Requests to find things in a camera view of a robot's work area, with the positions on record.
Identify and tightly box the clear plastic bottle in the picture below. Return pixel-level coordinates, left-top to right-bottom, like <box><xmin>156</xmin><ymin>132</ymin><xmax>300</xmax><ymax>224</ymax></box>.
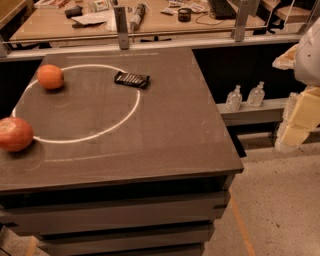
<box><xmin>226</xmin><ymin>85</ymin><xmax>242</xmax><ymax>112</ymax></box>
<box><xmin>247</xmin><ymin>81</ymin><xmax>265</xmax><ymax>107</ymax></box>

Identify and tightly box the white paper sheet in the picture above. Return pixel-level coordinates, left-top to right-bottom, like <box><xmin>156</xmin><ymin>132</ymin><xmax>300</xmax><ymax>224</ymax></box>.
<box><xmin>72</xmin><ymin>13</ymin><xmax>107</xmax><ymax>26</ymax></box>

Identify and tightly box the orange fruit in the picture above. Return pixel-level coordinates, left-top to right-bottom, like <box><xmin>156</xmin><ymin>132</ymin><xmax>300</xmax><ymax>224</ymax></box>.
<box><xmin>37</xmin><ymin>64</ymin><xmax>64</xmax><ymax>90</ymax></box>

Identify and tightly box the clear plastic bottle right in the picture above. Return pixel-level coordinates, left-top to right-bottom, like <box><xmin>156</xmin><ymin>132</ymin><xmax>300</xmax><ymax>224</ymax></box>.
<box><xmin>247</xmin><ymin>81</ymin><xmax>265</xmax><ymax>107</ymax></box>

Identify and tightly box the grey metal post right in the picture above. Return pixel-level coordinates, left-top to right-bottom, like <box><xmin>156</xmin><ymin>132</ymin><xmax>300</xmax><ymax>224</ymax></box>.
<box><xmin>232</xmin><ymin>0</ymin><xmax>250</xmax><ymax>42</ymax></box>

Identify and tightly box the grey metal post left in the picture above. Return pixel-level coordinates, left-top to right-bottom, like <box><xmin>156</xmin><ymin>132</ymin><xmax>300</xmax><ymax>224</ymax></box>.
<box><xmin>114</xmin><ymin>6</ymin><xmax>129</xmax><ymax>50</ymax></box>

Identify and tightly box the clear plastic bottle left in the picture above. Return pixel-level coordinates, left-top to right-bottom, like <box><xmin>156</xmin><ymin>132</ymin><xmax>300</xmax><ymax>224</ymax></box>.
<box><xmin>226</xmin><ymin>85</ymin><xmax>242</xmax><ymax>112</ymax></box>

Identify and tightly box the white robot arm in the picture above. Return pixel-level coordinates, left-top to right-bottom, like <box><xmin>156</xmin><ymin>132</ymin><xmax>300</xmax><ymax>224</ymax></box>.
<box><xmin>272</xmin><ymin>18</ymin><xmax>320</xmax><ymax>153</ymax></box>

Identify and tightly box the red apple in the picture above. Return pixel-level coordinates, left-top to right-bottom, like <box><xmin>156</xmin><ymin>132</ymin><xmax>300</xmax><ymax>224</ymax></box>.
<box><xmin>0</xmin><ymin>117</ymin><xmax>33</xmax><ymax>152</ymax></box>

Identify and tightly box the grey cylindrical tool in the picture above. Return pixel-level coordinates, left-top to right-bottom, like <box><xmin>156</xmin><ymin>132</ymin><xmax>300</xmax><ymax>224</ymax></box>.
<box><xmin>129</xmin><ymin>3</ymin><xmax>146</xmax><ymax>31</ymax></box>

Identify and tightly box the black tape roll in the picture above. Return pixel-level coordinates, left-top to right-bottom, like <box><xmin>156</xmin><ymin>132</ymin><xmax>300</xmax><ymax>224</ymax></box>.
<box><xmin>178</xmin><ymin>8</ymin><xmax>192</xmax><ymax>22</ymax></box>

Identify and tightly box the grey metal post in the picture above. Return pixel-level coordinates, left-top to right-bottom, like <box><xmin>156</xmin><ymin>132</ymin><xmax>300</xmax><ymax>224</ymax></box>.
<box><xmin>114</xmin><ymin>6</ymin><xmax>129</xmax><ymax>50</ymax></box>
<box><xmin>232</xmin><ymin>0</ymin><xmax>250</xmax><ymax>42</ymax></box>

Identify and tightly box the black keyboard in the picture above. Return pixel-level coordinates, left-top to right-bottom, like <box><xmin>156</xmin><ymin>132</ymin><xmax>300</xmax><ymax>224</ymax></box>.
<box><xmin>208</xmin><ymin>0</ymin><xmax>237</xmax><ymax>20</ymax></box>

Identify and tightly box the black handheld device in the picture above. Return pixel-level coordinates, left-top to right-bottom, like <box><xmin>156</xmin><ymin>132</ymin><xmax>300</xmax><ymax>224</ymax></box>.
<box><xmin>65</xmin><ymin>6</ymin><xmax>83</xmax><ymax>18</ymax></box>

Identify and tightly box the dark grey drawer cabinet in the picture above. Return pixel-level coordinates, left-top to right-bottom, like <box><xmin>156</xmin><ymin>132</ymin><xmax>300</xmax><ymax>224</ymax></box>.
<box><xmin>1</xmin><ymin>171</ymin><xmax>237</xmax><ymax>256</ymax></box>

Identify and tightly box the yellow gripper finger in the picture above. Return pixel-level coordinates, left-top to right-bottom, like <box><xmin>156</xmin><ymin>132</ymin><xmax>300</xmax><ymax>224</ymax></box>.
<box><xmin>272</xmin><ymin>45</ymin><xmax>298</xmax><ymax>70</ymax></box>
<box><xmin>275</xmin><ymin>86</ymin><xmax>320</xmax><ymax>153</ymax></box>

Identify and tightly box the grey metal ledge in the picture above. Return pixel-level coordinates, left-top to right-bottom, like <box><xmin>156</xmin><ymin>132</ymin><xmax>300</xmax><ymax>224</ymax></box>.
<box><xmin>217</xmin><ymin>98</ymin><xmax>287</xmax><ymax>126</ymax></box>

